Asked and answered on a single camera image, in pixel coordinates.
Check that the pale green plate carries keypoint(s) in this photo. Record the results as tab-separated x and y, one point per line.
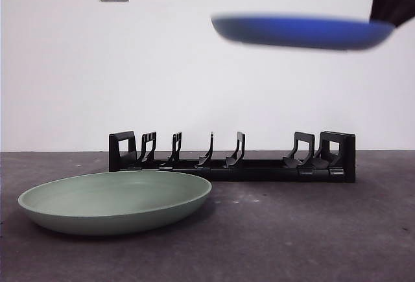
113	220

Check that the blue plate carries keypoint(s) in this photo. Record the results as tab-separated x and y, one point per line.
291	32

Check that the black plate rack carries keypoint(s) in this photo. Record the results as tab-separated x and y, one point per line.
259	173

